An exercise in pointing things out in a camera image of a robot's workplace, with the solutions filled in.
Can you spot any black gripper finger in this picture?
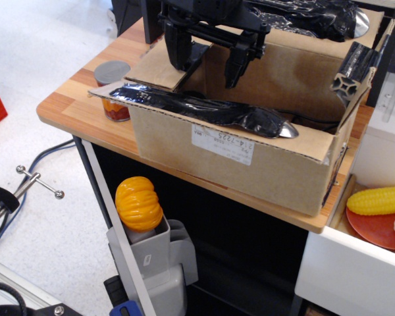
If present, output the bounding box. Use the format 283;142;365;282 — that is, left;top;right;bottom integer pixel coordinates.
224;30;261;89
165;23;192;70

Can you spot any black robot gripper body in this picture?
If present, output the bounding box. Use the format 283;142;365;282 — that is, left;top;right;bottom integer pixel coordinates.
159;1;271;57

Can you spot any black taped spoon rear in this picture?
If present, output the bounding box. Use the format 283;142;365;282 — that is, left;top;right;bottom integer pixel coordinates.
247;0;370;42

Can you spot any black aluminium extrusion bar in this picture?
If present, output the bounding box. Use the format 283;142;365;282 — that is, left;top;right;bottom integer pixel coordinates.
330;34;390;107

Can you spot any wooden top table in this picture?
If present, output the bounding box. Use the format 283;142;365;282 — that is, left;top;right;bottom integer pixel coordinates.
36;16;375;316

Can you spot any orange toy pumpkin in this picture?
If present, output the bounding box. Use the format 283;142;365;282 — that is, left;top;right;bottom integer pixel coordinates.
115;176;163;233

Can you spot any yellow toy corn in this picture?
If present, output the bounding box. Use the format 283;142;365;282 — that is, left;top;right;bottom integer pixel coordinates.
346;187;395;216

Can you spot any grey plastic holder bin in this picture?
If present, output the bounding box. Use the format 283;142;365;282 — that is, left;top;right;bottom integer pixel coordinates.
107;219;198;315

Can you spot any orange red plate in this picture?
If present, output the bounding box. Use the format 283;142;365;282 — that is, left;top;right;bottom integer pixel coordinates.
346;208;395;251

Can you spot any metal screw clamp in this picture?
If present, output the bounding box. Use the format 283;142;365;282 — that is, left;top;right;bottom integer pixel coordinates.
0;165;65;219

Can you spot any white drawer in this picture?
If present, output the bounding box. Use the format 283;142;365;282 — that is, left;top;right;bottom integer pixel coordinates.
295;176;395;315

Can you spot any blue floor cable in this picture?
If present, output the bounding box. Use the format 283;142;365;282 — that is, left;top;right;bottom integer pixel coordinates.
0;140;77;256

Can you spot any blue black handle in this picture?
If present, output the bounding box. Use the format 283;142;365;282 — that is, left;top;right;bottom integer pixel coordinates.
103;275;142;316

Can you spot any black coiled cable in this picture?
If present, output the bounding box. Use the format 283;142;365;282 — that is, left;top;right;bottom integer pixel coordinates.
0;281;28;316

